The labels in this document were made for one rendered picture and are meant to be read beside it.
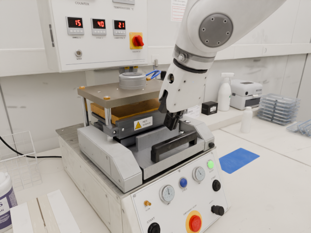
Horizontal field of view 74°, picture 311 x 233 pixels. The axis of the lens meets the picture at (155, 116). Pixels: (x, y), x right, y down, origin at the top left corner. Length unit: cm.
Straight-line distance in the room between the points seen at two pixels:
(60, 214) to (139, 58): 55
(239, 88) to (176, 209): 108
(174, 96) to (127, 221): 29
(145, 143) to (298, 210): 52
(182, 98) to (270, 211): 48
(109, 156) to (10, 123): 67
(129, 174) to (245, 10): 36
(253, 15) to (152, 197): 41
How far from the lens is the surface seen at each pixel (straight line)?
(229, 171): 90
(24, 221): 63
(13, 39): 102
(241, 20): 33
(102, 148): 51
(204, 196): 64
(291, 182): 94
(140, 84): 60
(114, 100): 50
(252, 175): 91
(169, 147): 50
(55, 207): 63
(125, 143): 56
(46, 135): 111
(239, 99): 150
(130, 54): 77
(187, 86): 43
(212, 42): 33
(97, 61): 71
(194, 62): 41
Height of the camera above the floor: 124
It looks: 20 degrees down
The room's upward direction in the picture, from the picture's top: straight up
